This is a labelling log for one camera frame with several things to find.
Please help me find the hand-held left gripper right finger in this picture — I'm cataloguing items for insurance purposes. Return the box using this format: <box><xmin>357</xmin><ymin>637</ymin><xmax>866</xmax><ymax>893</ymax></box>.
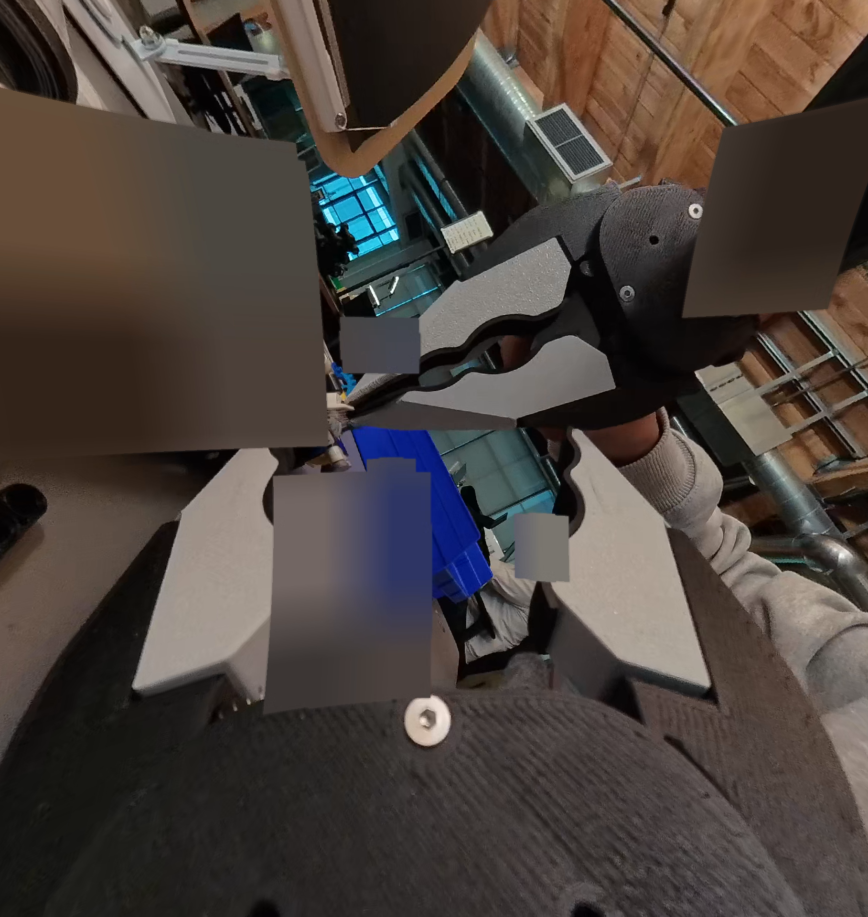
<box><xmin>545</xmin><ymin>428</ymin><xmax>714</xmax><ymax>703</ymax></box>

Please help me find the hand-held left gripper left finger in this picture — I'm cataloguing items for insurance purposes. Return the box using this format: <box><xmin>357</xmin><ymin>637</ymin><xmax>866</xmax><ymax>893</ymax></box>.
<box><xmin>131</xmin><ymin>448</ymin><xmax>280</xmax><ymax>703</ymax></box>

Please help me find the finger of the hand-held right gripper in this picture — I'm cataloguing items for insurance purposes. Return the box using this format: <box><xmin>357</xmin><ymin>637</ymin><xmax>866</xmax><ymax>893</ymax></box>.
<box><xmin>348</xmin><ymin>238</ymin><xmax>573</xmax><ymax>416</ymax></box>
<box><xmin>349</xmin><ymin>334</ymin><xmax>619</xmax><ymax>431</ymax></box>

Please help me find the person's right forearm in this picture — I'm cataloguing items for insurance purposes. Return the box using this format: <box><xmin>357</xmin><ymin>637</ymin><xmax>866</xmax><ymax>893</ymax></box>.
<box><xmin>615</xmin><ymin>408</ymin><xmax>868</xmax><ymax>717</ymax></box>

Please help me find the person's right hand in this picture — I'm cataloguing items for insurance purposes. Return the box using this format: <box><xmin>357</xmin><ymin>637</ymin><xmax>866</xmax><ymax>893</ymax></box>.
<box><xmin>583</xmin><ymin>410</ymin><xmax>667</xmax><ymax>470</ymax></box>

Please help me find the white notice sheet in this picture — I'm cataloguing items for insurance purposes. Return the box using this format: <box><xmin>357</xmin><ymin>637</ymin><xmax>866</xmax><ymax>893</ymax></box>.
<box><xmin>441</xmin><ymin>211</ymin><xmax>493</xmax><ymax>253</ymax></box>

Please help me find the white vent grille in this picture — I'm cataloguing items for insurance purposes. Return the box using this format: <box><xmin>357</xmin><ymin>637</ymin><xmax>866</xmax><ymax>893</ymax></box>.
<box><xmin>525</xmin><ymin>104</ymin><xmax>611</xmax><ymax>181</ymax></box>

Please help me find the blue plastic bin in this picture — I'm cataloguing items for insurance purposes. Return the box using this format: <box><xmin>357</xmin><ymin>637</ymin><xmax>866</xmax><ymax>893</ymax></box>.
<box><xmin>350</xmin><ymin>426</ymin><xmax>493</xmax><ymax>604</ymax></box>

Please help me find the black ribbed cylinder part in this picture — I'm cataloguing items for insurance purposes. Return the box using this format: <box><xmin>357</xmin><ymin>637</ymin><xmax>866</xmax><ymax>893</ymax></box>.
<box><xmin>0</xmin><ymin>483</ymin><xmax>48</xmax><ymax>583</ymax></box>

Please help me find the black monitor with tan edge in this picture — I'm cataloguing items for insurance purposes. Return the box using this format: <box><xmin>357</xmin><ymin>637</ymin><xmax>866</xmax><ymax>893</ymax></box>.
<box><xmin>272</xmin><ymin>0</ymin><xmax>493</xmax><ymax>176</ymax></box>

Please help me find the person's grey sweatshirt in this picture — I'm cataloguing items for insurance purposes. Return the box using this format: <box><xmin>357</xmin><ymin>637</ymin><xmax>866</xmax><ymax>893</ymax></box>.
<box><xmin>821</xmin><ymin>681</ymin><xmax>868</xmax><ymax>917</ymax></box>

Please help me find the silver ventilation duct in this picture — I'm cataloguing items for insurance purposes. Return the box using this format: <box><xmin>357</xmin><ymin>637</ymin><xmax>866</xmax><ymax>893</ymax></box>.
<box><xmin>745</xmin><ymin>444</ymin><xmax>868</xmax><ymax>617</ymax></box>
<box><xmin>455</xmin><ymin>29</ymin><xmax>574</xmax><ymax>205</ymax></box>

